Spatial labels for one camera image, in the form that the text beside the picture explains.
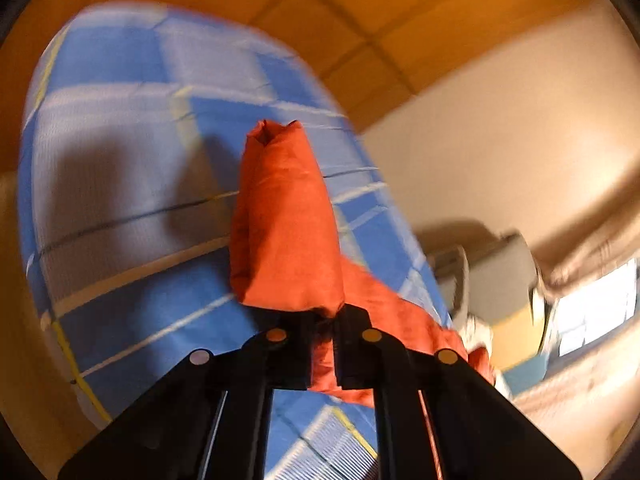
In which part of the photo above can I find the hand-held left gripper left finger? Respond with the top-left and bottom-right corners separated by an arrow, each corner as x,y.
57,310 -> 322,480

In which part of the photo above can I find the blue checkered bed sheet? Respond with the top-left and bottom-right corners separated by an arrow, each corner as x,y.
17,2 -> 453,480

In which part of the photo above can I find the white crumpled cloth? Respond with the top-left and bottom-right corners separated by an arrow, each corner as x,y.
451,310 -> 512,398

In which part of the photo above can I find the beige curtain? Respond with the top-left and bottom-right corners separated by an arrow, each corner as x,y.
512,342 -> 640,428
530,170 -> 640,301

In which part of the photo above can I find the orange puffer jacket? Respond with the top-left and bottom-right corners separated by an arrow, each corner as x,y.
229,120 -> 497,408

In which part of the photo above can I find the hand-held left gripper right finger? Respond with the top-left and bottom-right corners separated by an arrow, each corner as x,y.
332,304 -> 583,480

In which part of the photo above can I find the yellow cushion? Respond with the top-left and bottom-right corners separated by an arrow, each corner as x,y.
492,305 -> 547,367

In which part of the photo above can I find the orange padded headboard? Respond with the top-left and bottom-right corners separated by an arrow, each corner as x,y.
0,0 -> 601,173

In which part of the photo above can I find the window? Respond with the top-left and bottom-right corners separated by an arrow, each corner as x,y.
549,259 -> 640,357

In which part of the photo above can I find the blue cushion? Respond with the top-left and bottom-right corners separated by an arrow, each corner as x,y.
501,359 -> 547,397

